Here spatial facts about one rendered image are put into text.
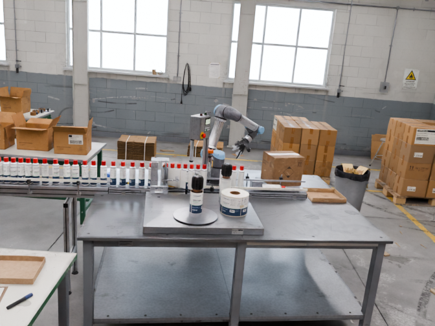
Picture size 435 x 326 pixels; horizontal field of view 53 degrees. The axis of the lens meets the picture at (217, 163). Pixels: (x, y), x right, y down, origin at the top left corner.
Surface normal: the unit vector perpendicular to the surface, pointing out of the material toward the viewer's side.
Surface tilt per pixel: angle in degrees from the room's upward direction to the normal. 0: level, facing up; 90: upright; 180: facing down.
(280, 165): 90
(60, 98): 90
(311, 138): 90
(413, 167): 87
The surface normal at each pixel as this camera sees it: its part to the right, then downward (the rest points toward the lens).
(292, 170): 0.32, 0.28
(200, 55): -0.01, 0.27
